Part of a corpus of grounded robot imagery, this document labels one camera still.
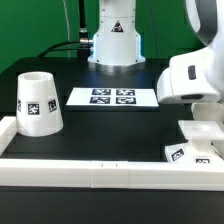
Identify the white marker sheet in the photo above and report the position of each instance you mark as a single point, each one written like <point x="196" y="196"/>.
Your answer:
<point x="112" y="97"/>

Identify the white front fence bar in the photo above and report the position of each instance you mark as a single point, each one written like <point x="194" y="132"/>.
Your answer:
<point x="111" y="174"/>

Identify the white lamp bulb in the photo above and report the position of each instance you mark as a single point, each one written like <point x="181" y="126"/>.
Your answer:
<point x="211" y="111"/>

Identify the white fence bar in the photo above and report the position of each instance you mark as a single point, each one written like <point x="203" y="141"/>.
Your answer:
<point x="111" y="174"/>
<point x="8" y="129"/>

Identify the black cable connector plug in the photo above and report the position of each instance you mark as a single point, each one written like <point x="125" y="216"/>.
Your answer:
<point x="86" y="44"/>

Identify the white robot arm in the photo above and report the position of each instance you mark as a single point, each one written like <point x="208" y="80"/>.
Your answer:
<point x="117" y="45"/>

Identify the white left fence bar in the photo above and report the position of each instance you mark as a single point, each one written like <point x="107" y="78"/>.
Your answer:
<point x="8" y="129"/>

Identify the white lamp base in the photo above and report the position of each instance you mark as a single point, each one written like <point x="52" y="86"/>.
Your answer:
<point x="198" y="148"/>

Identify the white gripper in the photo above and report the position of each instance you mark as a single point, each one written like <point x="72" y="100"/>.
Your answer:
<point x="195" y="77"/>

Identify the white lamp shade cone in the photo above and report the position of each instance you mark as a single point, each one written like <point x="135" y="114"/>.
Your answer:
<point x="38" y="112"/>

